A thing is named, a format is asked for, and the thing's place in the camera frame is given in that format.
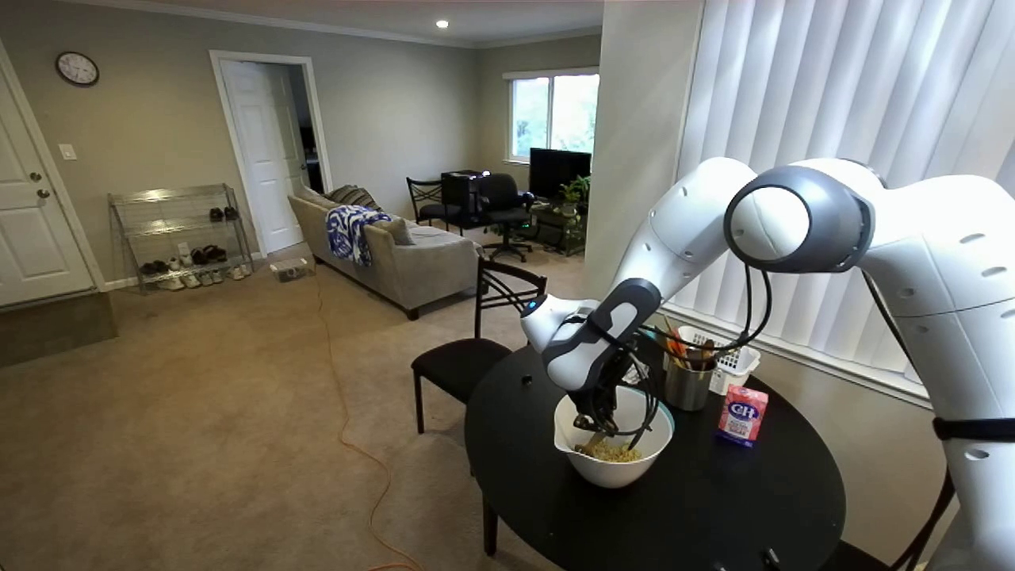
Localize round wall clock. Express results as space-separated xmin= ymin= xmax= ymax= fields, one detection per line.
xmin=54 ymin=51 xmax=100 ymax=88

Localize glass shoe shelf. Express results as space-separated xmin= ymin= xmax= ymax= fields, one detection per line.
xmin=108 ymin=185 xmax=249 ymax=291

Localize black office chair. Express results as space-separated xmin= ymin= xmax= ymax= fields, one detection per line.
xmin=476 ymin=173 xmax=528 ymax=261

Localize white plastic basket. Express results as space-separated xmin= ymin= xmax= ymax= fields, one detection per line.
xmin=683 ymin=326 xmax=761 ymax=395

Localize beige sofa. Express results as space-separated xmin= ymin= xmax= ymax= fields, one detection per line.
xmin=288 ymin=185 xmax=478 ymax=316

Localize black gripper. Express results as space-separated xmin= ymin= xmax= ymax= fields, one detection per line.
xmin=574 ymin=353 xmax=635 ymax=434

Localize black metal chair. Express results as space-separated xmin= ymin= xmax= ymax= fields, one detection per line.
xmin=410 ymin=258 xmax=545 ymax=431

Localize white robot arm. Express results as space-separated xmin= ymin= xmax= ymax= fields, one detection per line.
xmin=520 ymin=156 xmax=1015 ymax=571

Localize white bowl with blue band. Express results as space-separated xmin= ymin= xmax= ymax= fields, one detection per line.
xmin=551 ymin=388 xmax=675 ymax=489

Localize pink sugar carton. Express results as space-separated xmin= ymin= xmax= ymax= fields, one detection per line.
xmin=718 ymin=388 xmax=766 ymax=447

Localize blue white throw blanket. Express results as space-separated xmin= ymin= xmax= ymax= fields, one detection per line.
xmin=328 ymin=205 xmax=385 ymax=262

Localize white vertical blinds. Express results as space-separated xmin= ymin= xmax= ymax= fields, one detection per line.
xmin=669 ymin=0 xmax=1015 ymax=393

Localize white front door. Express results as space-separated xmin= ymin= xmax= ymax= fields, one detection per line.
xmin=0 ymin=51 xmax=96 ymax=303

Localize black television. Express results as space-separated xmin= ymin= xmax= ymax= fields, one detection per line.
xmin=528 ymin=148 xmax=589 ymax=201

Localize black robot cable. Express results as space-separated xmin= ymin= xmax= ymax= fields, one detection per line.
xmin=611 ymin=262 xmax=778 ymax=447

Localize yellow noodles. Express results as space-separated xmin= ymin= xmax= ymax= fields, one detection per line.
xmin=574 ymin=434 xmax=642 ymax=464

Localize steel utensil holder cup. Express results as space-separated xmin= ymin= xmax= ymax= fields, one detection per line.
xmin=663 ymin=358 xmax=712 ymax=413

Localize round black table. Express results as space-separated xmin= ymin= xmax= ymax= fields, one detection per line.
xmin=466 ymin=349 xmax=848 ymax=571

